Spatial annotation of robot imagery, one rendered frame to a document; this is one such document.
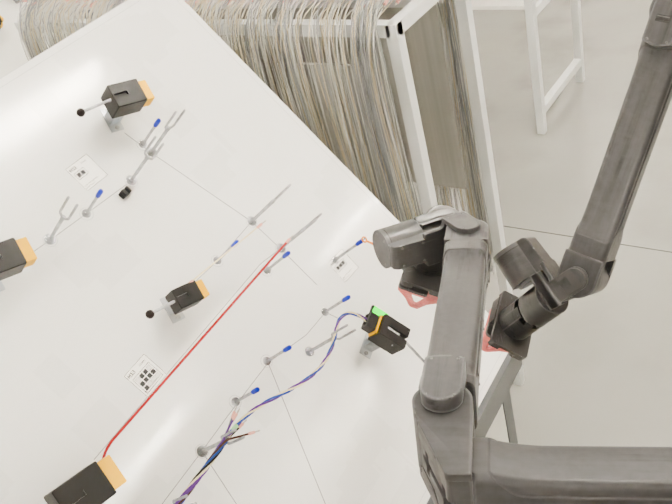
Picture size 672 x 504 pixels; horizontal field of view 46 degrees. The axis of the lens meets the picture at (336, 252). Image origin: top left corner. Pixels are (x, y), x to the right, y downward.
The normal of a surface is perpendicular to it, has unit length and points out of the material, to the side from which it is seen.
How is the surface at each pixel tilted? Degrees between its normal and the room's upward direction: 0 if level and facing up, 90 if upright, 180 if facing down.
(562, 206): 0
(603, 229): 47
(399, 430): 52
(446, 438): 11
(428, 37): 90
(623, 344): 0
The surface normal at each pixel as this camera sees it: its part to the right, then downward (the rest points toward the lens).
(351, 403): 0.51, -0.37
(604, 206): -0.61, 0.04
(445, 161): -0.53, 0.60
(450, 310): -0.18, -0.88
